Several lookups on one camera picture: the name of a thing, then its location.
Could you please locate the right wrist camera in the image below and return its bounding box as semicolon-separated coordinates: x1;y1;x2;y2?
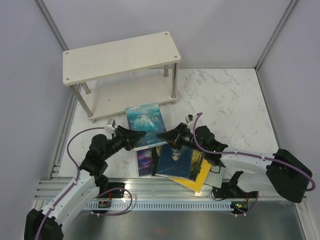
185;114;195;125

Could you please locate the dark blue cover book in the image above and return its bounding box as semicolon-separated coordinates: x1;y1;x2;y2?
155;144;193;179

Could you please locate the black Moon and Sixpence book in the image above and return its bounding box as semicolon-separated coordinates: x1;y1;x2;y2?
151;146;162;176

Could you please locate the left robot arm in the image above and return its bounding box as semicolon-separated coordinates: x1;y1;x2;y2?
23;125;146;240

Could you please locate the pale grey-green booklet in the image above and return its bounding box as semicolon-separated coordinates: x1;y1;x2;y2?
204;165;225;189

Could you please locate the aluminium corner post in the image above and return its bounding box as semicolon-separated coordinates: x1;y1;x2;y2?
34;0;69;51
254;0;300;72

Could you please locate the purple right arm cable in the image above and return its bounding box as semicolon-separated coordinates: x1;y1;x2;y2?
193;112;316;218

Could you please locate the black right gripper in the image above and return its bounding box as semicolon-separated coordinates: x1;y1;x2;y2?
156;122;207;154

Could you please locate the purple Robinson Crusoe book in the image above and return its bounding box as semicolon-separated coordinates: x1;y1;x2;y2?
137;148;152;178

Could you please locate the green Alice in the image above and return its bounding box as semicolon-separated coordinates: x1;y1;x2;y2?
189;150;204;182

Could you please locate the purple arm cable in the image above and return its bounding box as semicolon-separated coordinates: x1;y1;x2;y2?
193;112;316;218
34;126;133;240

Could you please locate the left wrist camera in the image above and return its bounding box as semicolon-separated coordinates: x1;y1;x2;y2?
104;118;116;134

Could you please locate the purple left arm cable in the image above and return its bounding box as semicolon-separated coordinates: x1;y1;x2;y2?
34;126;133;240

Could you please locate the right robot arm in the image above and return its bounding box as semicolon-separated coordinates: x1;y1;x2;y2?
157;123;316;203

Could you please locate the white slotted cable duct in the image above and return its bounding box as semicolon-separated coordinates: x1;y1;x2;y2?
83;200;234;211

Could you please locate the yellow booklet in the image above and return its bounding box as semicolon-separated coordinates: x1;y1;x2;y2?
169;159;211;193

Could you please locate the left aluminium corner post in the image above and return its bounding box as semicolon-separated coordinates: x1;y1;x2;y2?
34;0;69;51

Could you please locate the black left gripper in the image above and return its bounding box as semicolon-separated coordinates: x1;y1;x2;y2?
102;125;148;161

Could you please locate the white two-tier wooden shelf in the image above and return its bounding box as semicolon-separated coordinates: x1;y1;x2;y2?
62;31;181;123

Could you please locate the right aluminium corner post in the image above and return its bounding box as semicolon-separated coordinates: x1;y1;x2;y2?
254;0;300;72

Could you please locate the aluminium rail base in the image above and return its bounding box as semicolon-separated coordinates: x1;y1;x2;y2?
32;94;320;240

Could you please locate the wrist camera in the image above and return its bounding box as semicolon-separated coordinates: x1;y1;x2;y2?
104;118;116;134
185;114;195;125

